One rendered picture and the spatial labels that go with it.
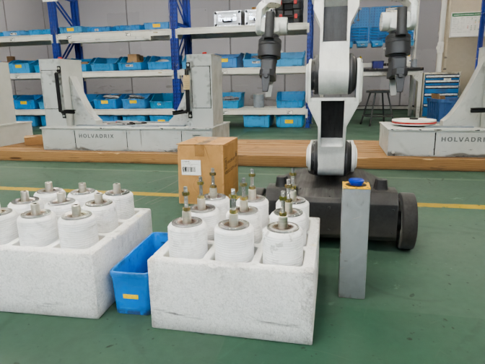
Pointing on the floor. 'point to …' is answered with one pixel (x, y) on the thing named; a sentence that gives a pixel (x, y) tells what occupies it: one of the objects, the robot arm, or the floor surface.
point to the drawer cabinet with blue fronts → (442, 79)
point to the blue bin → (136, 276)
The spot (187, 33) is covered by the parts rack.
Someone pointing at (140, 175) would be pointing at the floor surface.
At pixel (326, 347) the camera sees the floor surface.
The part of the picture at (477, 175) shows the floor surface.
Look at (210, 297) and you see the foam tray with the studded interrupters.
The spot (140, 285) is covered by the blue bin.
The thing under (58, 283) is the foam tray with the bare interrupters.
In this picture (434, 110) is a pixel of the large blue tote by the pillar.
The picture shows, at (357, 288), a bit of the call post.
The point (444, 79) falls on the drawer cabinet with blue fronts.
